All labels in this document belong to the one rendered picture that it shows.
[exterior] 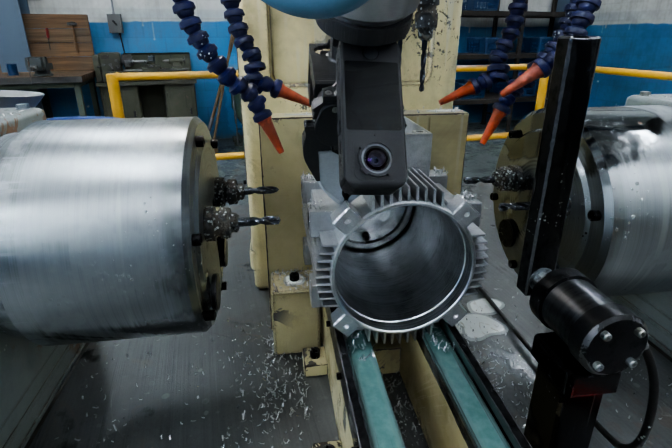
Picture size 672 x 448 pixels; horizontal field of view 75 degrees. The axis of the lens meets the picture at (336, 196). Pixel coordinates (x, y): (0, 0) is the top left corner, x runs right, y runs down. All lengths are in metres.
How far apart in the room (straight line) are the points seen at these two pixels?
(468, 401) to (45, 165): 0.46
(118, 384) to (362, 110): 0.54
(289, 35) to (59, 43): 4.91
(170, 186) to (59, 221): 0.10
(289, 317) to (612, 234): 0.42
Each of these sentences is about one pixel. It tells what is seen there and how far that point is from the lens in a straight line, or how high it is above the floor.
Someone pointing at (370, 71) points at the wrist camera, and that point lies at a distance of 0.33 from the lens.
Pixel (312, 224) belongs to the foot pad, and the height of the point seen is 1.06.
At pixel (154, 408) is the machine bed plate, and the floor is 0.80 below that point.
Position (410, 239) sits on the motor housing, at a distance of 0.65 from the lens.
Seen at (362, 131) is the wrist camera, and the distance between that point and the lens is 0.31.
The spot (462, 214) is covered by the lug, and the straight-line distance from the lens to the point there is 0.47.
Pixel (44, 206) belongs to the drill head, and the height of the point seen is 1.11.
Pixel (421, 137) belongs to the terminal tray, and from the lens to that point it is 0.51.
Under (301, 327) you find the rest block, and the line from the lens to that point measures 0.67.
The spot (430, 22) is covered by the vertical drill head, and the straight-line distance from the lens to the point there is 0.50.
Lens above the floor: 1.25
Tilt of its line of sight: 20 degrees down
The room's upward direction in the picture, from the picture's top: straight up
